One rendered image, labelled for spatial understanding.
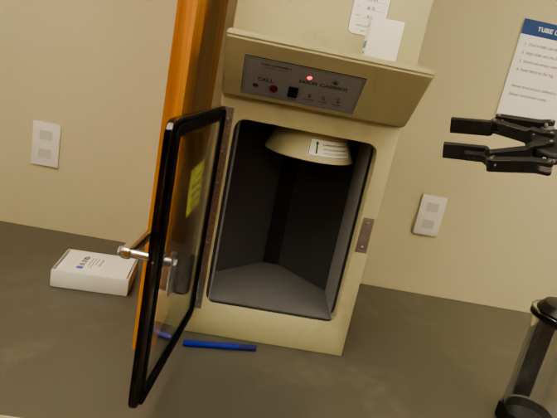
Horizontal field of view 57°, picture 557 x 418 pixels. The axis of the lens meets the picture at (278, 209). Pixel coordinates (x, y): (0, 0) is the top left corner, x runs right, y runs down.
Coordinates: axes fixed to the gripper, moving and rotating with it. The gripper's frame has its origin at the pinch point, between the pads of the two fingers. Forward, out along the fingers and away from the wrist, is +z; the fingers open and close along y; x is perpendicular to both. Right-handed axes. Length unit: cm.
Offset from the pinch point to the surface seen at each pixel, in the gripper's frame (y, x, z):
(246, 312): 30, 25, 34
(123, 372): 53, 17, 45
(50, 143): 5, 10, 100
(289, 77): 14.0, -17.6, 25.7
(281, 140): 9.6, -2.1, 31.3
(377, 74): 10.9, -17.3, 12.4
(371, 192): 10.9, 6.4, 14.0
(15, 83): 1, -5, 108
